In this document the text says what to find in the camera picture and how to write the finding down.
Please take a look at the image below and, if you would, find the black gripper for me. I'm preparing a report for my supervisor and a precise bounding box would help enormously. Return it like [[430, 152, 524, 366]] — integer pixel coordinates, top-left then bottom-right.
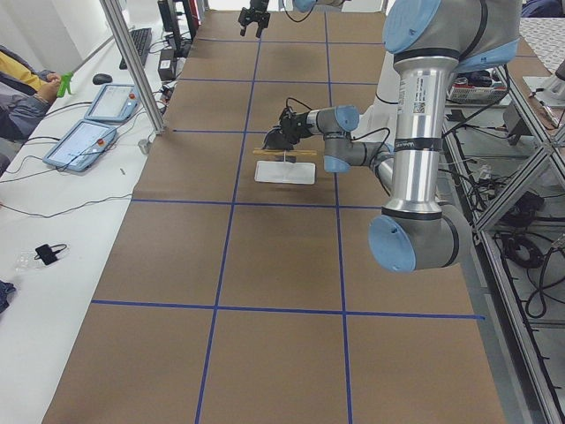
[[238, 0, 270, 38], [279, 110, 312, 144]]

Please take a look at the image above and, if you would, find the grey towel with blue side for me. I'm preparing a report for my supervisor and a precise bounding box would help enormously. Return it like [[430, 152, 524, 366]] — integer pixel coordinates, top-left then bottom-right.
[[262, 126, 294, 151]]

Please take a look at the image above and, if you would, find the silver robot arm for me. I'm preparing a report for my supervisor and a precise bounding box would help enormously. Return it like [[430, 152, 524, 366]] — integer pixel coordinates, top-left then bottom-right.
[[264, 1, 522, 272]]

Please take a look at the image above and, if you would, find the wooden towel rack white base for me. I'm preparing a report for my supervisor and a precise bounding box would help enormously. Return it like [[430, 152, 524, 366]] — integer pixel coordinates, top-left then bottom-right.
[[252, 148, 317, 185]]

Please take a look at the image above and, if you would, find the black box with label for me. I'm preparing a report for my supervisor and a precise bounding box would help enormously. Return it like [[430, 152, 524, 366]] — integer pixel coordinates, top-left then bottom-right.
[[158, 48, 177, 81]]

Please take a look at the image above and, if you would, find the black keyboard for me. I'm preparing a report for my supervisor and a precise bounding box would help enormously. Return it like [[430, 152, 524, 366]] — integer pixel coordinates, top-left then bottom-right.
[[129, 27, 153, 67]]

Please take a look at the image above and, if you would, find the upper teach pendant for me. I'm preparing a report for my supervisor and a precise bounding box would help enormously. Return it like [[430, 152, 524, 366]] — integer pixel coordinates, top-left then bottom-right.
[[84, 83, 139, 124]]

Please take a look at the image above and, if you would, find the teach pendant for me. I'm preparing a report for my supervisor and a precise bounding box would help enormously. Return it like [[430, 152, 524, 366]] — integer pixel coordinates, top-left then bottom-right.
[[42, 119, 117, 172], [84, 83, 139, 124]]

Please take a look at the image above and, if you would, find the black computer mouse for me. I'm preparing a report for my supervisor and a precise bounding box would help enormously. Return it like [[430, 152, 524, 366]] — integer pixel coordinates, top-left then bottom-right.
[[92, 73, 113, 86]]

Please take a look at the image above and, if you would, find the green grabber tool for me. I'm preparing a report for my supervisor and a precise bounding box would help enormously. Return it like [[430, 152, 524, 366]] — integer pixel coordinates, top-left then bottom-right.
[[56, 72, 74, 98]]

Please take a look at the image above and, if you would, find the lower teach pendant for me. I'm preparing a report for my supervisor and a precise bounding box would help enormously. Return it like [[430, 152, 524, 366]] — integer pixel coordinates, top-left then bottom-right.
[[42, 119, 117, 172]]

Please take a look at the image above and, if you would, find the seated person yellow shirt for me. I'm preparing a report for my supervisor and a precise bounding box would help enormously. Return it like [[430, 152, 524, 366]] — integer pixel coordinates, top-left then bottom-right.
[[0, 43, 61, 171]]

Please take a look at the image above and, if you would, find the small black dongle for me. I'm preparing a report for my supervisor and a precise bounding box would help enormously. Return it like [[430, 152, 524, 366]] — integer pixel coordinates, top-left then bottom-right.
[[34, 243, 68, 266]]

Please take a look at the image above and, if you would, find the clear plastic bag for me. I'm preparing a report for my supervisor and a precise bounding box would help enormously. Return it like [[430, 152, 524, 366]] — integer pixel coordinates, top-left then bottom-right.
[[14, 246, 71, 273]]

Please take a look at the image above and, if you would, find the black camera cable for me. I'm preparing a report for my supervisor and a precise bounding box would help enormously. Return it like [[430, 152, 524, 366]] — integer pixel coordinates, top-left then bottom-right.
[[284, 96, 394, 154], [282, 0, 317, 23]]

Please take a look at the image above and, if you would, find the white pedestal column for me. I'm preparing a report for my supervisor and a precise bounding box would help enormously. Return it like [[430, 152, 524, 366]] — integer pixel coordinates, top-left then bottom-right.
[[352, 52, 400, 152]]

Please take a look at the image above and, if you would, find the aluminium frame post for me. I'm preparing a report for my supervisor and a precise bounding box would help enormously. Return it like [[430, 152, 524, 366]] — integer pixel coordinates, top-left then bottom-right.
[[100, 0, 165, 135]]

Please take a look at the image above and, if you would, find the aluminium side frame rail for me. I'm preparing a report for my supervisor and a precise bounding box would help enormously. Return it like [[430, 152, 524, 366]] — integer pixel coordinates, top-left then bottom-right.
[[444, 57, 564, 423]]

